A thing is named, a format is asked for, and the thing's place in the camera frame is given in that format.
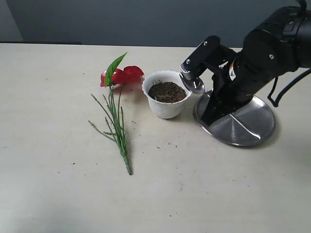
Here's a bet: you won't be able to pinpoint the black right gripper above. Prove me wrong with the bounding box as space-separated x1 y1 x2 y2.
180 35 278 126

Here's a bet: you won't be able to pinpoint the stainless steel spork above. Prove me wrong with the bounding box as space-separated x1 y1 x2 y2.
179 73 206 94

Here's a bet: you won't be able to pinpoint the white scalloped flower pot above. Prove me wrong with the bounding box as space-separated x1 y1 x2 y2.
142 70 191 119

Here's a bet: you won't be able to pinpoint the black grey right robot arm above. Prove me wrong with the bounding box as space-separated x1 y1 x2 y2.
180 0 311 125

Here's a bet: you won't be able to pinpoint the dark soil in pot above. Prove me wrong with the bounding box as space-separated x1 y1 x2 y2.
148 82 187 103

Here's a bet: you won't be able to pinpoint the round stainless steel plate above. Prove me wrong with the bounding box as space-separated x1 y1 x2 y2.
193 91 276 147

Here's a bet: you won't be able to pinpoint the artificial red flower green stems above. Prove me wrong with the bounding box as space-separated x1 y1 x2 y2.
89 52 144 176

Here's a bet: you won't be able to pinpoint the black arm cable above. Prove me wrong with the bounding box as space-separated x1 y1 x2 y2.
267 67 311 108

